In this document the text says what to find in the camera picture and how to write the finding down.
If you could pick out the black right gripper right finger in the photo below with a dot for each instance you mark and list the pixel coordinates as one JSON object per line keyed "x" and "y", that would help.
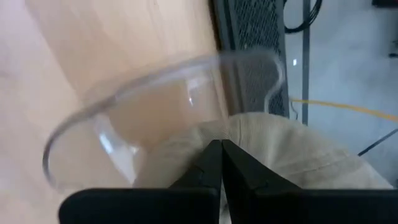
{"x": 280, "y": 207}

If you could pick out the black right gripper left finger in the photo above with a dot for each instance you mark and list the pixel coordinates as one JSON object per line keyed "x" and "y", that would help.
{"x": 155, "y": 207}

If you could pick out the beige baseball cap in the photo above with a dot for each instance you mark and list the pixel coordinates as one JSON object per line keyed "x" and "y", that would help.
{"x": 295, "y": 149}

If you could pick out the clear plastic bin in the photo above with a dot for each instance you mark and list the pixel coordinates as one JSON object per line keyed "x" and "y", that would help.
{"x": 149, "y": 118}

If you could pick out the black mesh computer case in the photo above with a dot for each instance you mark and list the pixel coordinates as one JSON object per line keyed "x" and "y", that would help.
{"x": 255, "y": 28}

